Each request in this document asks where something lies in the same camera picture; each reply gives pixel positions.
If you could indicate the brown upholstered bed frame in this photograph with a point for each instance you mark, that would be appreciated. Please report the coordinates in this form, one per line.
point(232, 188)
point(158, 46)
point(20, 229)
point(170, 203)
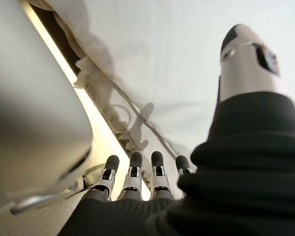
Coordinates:
point(56, 41)

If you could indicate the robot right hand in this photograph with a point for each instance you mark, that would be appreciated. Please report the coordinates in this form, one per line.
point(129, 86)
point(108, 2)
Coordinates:
point(236, 172)

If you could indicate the white fringed throw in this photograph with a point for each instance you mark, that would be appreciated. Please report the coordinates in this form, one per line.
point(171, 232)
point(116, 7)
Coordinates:
point(84, 73)

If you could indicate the silver robot right leg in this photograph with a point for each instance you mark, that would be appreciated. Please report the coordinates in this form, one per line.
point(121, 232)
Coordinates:
point(27, 98)

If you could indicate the white duvet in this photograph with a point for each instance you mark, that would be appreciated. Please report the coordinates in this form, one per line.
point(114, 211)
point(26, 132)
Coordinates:
point(162, 49)

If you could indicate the under-bed light strip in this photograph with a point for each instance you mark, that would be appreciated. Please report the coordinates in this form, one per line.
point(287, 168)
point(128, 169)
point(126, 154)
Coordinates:
point(105, 137)

